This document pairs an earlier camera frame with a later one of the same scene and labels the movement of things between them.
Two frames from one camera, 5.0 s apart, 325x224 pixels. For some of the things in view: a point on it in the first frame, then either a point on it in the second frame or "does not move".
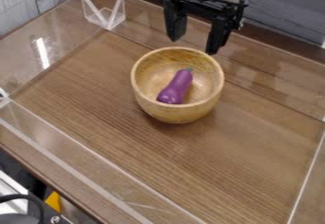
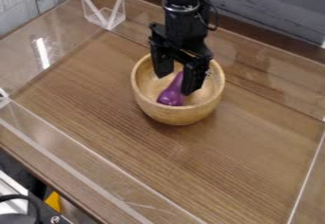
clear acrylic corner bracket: x=105 y=17 does not move
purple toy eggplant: x=173 y=94 does not move
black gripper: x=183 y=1 to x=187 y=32
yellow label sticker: x=54 y=201 does not move
